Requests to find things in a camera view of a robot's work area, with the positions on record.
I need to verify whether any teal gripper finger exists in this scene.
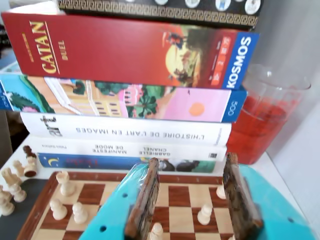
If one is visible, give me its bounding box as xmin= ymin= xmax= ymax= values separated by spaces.
xmin=222 ymin=151 xmax=318 ymax=240
xmin=81 ymin=157 xmax=161 ymax=240

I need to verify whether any dark wooden chess piece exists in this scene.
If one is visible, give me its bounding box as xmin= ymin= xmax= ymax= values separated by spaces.
xmin=23 ymin=145 xmax=38 ymax=160

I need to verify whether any light pawn centre lower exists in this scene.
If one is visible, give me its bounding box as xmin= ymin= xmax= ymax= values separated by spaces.
xmin=147 ymin=222 xmax=165 ymax=240

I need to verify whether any light wooden rook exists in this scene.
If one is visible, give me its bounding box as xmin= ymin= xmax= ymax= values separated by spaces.
xmin=216 ymin=183 xmax=227 ymax=200
xmin=55 ymin=171 xmax=76 ymax=197

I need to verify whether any blue panda picture book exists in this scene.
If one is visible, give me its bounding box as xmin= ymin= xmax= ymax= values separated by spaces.
xmin=36 ymin=152 xmax=217 ymax=174

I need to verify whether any wooden folding chessboard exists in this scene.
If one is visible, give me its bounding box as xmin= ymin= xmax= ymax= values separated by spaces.
xmin=14 ymin=171 xmax=237 ymax=240

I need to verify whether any white Gabrielle Chanel book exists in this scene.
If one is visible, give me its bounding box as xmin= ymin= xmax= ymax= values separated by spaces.
xmin=23 ymin=134 xmax=228 ymax=162

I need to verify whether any white Histoire de l'art book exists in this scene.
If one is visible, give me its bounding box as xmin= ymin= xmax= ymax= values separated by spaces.
xmin=19 ymin=111 xmax=233 ymax=147

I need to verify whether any clear cup with red liquid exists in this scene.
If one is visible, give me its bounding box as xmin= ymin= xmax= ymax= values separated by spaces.
xmin=226 ymin=63 xmax=312 ymax=166

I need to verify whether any pink and blue puzzle box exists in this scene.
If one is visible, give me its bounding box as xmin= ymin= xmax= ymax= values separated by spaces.
xmin=0 ymin=73 xmax=248 ymax=124

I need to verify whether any red Catan Duel box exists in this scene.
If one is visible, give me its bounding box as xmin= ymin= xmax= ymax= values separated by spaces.
xmin=1 ymin=11 xmax=261 ymax=90

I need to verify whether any black box with gold pattern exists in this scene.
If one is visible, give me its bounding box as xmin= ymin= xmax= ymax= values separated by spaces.
xmin=56 ymin=0 xmax=266 ymax=32

